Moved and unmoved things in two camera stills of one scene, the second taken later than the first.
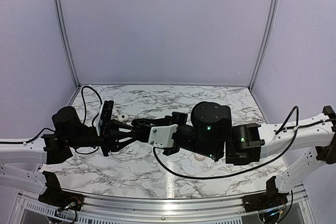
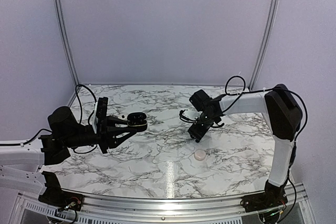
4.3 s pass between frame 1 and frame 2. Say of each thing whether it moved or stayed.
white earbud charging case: stayed
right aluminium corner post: stayed
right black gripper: moved
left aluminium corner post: stayed
